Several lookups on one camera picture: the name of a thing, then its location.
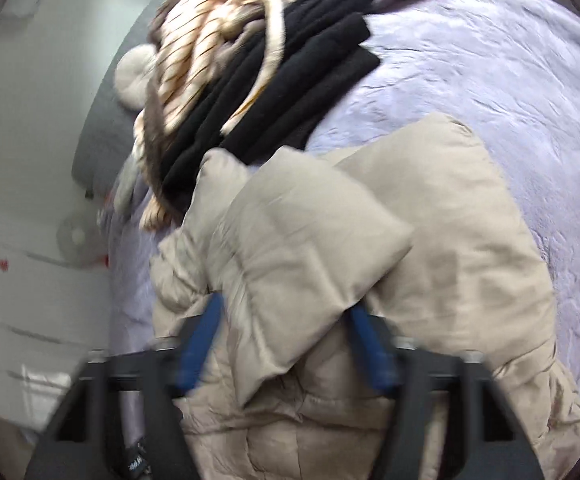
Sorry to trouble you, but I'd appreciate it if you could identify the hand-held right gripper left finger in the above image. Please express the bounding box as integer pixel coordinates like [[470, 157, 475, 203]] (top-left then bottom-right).
[[22, 292, 226, 480]]

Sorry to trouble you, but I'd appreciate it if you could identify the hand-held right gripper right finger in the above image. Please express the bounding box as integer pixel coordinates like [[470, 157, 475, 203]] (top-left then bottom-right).
[[345, 305, 546, 480]]

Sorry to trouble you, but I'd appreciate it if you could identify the beige puffer jacket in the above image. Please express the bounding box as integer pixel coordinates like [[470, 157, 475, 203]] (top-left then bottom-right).
[[149, 112, 580, 480]]

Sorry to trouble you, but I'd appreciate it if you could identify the white electric fan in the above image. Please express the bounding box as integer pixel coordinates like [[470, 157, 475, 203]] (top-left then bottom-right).
[[56, 215, 111, 268]]

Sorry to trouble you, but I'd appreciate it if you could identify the pale grey plush cloth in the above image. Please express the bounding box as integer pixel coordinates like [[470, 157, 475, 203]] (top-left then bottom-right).
[[112, 157, 142, 217]]

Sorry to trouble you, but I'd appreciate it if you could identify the white cabinet with red flowers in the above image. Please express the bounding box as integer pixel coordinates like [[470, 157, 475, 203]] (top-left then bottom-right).
[[0, 205, 113, 431]]

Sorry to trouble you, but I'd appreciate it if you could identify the white fluffy pompom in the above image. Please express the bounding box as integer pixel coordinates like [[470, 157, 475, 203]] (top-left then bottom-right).
[[114, 44, 159, 110]]

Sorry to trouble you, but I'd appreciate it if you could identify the lavender embossed blanket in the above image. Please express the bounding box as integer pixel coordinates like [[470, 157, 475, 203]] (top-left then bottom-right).
[[97, 0, 580, 441]]

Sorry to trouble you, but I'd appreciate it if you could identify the cream striped garment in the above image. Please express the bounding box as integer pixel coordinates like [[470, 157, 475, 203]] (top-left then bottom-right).
[[132, 0, 318, 233]]

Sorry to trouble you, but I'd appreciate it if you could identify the black knit garment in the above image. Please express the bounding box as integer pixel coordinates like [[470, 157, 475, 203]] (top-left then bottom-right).
[[157, 0, 391, 213]]

